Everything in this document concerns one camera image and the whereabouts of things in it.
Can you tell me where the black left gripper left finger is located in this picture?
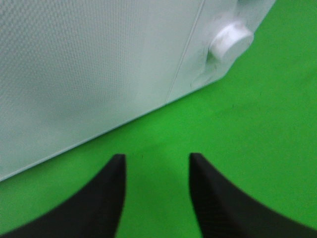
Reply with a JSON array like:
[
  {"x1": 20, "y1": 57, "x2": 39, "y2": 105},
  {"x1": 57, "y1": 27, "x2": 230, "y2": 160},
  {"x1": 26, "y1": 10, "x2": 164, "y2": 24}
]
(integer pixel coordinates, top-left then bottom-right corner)
[{"x1": 2, "y1": 154, "x2": 126, "y2": 238}]

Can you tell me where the white microwave oven body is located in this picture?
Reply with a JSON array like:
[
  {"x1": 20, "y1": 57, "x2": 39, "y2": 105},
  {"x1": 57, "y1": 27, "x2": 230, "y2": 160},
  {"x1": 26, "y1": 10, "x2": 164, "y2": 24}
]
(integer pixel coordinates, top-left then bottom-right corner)
[{"x1": 166, "y1": 0, "x2": 275, "y2": 103}]

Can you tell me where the white microwave door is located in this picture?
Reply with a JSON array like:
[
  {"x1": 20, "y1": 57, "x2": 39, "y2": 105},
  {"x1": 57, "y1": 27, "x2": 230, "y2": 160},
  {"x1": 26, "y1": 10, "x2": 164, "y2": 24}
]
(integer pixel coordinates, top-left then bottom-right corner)
[{"x1": 0, "y1": 0, "x2": 203, "y2": 180}]

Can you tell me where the white microwave knob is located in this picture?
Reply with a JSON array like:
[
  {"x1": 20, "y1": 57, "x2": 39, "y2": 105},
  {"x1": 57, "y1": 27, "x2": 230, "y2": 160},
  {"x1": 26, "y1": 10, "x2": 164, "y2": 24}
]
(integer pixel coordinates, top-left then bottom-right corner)
[{"x1": 209, "y1": 21, "x2": 254, "y2": 63}]

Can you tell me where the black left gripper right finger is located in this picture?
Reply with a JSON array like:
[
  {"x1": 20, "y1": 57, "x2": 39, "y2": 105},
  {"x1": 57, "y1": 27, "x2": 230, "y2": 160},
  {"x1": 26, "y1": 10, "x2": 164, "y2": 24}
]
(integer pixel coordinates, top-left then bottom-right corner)
[{"x1": 189, "y1": 153, "x2": 317, "y2": 238}]

